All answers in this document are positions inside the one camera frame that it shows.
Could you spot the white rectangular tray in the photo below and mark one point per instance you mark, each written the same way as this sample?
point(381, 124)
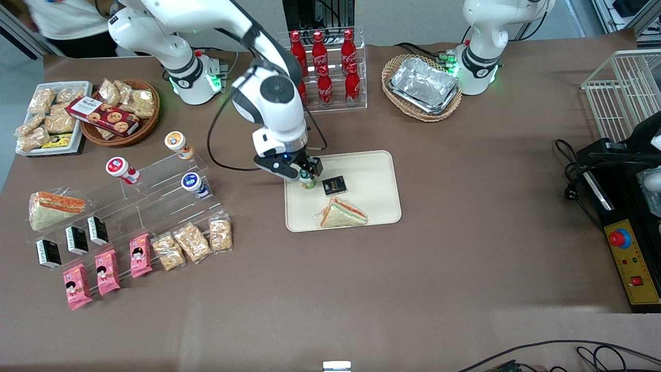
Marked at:
point(83, 88)

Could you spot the pink cartoon snack packet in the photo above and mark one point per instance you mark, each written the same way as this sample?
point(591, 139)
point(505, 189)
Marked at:
point(140, 254)
point(77, 287)
point(107, 272)

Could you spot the small white block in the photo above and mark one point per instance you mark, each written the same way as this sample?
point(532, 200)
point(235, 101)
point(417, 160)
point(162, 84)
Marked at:
point(336, 367)

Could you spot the aluminium foil tray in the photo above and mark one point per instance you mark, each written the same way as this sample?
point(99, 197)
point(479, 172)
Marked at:
point(423, 82)

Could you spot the black milk carton left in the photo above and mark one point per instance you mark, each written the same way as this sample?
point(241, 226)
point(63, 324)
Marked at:
point(48, 253)

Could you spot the wrapped triangle sandwich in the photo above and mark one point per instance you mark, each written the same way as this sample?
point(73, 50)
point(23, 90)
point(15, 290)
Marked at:
point(343, 214)
point(51, 212)

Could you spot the red cola bottle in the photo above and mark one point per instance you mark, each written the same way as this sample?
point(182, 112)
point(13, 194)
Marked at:
point(319, 49)
point(352, 83)
point(348, 46)
point(325, 89)
point(303, 94)
point(297, 49)

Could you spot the red cookie box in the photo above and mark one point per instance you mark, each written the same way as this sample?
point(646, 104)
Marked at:
point(103, 116)

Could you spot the round wicker snack basket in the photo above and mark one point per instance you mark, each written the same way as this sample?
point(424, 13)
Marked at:
point(147, 126)

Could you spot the black and yellow control box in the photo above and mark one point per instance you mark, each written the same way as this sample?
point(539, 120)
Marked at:
point(614, 206)

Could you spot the beige plastic tray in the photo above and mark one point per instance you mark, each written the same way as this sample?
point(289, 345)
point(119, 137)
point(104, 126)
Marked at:
point(372, 175)

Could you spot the green gum bottle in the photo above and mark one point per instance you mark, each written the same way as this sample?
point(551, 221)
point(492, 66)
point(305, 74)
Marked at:
point(308, 181)

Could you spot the orange-lid yogurt cup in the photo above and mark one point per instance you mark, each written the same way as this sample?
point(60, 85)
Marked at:
point(178, 143)

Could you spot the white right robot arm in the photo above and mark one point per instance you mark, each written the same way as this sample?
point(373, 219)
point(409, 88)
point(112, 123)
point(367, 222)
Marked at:
point(196, 15)

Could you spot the red emergency stop button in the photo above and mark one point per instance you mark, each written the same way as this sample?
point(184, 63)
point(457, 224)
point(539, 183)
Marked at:
point(619, 238)

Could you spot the clear acrylic step stand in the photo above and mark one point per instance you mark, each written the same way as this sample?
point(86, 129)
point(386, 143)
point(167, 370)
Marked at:
point(103, 204)
point(160, 175)

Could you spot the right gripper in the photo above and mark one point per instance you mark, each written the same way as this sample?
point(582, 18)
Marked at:
point(308, 160)

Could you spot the clear acrylic bottle rack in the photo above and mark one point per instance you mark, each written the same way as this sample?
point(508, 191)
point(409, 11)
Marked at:
point(338, 108)

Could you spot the clear-wrapped rice crispy bar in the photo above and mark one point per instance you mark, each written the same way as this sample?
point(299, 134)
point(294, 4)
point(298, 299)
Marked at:
point(192, 243)
point(126, 88)
point(28, 125)
point(41, 101)
point(168, 251)
point(69, 95)
point(220, 233)
point(59, 121)
point(33, 139)
point(143, 103)
point(109, 92)

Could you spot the person in white shirt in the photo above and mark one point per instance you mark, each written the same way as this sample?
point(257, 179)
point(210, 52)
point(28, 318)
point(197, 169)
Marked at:
point(67, 18)

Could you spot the wicker basket with foil trays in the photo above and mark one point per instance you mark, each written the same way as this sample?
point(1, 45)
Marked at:
point(388, 77)

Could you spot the blue gum bottle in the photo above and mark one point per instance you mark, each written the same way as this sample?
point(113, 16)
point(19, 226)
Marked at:
point(193, 183)

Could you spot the black equipment cabinet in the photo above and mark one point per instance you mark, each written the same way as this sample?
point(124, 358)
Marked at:
point(310, 13)

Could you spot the red-lid yogurt cup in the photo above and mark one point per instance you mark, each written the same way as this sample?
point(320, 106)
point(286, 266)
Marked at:
point(121, 169)

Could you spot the yellow snack packet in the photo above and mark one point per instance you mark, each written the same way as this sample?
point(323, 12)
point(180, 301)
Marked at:
point(57, 141)

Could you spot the black snack packet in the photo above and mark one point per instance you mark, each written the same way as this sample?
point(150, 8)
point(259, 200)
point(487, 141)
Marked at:
point(77, 241)
point(334, 185)
point(97, 230)

